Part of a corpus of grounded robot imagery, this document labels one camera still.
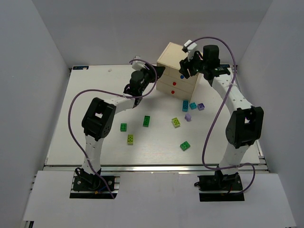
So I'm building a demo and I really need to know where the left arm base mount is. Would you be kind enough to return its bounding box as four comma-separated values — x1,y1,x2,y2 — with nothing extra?
69,168,120,200

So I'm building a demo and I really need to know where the yellow-green lego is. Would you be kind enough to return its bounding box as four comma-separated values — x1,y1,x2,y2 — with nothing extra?
127,134,133,145
171,117,180,128

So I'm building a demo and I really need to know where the dark green long lego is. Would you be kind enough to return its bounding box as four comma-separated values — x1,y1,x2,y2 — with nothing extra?
143,115,150,127

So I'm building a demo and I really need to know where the blue table label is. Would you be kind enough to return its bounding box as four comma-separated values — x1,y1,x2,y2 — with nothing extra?
72,66,89,70
220,64,230,68

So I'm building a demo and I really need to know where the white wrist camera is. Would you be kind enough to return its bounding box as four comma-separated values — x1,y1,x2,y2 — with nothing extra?
130,56,148,71
182,40,198,62

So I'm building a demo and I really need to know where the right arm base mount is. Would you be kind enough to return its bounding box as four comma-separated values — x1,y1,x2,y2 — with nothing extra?
194,171,245,202

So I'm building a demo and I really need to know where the lilac lego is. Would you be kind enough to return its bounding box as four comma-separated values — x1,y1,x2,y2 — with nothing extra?
185,113,191,122

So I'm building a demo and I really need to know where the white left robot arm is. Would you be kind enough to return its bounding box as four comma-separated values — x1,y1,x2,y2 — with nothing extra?
81,65,165,175

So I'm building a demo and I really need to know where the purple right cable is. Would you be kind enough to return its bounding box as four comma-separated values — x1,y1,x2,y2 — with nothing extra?
190,37,256,194

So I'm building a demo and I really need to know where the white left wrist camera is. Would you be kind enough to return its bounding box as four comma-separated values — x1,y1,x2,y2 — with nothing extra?
130,56,148,71

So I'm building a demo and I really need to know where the cream wooden drawer cabinet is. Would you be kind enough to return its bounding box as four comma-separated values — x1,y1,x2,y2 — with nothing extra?
156,42,202,101

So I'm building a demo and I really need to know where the left blue table label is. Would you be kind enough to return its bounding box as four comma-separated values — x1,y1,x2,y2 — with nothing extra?
72,66,89,70

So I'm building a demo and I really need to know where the purple cable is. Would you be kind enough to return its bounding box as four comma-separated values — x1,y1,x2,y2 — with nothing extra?
190,37,256,194
68,59,160,199

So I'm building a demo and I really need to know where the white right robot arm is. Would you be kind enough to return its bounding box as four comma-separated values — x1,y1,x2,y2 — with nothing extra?
179,40,264,179

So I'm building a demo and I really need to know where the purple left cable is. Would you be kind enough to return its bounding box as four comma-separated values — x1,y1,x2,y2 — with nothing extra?
68,59,160,199

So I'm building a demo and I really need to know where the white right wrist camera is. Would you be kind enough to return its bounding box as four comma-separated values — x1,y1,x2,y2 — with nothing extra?
182,40,198,62

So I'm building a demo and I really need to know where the teal long lego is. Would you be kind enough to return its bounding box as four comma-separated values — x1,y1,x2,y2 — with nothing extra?
182,100,189,112

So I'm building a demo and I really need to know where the green square lego left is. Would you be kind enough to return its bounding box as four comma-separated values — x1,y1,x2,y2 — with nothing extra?
120,123,127,132

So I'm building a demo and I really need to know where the teal small lego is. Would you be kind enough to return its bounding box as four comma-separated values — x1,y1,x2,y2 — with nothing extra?
189,102,197,110

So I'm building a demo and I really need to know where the purple lego right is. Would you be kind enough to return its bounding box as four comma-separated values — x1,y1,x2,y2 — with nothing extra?
197,103,205,111

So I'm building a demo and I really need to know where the right blue table label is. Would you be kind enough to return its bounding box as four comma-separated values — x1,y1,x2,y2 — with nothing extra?
220,64,230,68

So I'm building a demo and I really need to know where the green lego near front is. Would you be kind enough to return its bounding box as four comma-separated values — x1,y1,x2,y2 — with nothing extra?
180,141,190,151

